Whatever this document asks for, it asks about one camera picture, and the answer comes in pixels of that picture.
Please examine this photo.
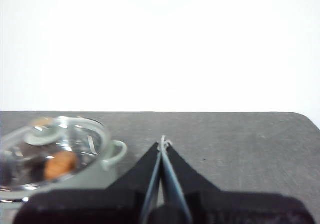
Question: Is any brown potato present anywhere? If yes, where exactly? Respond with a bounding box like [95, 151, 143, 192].
[44, 151, 77, 180]

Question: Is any glass lid with green knob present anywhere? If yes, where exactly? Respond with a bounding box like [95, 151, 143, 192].
[0, 115, 112, 192]

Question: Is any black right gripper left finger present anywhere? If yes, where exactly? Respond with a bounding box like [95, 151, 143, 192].
[12, 141, 164, 224]

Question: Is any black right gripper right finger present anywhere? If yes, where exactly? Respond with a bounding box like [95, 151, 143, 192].
[161, 135, 316, 224]

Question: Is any pale green electric pot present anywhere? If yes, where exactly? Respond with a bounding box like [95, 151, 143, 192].
[0, 116, 129, 206]

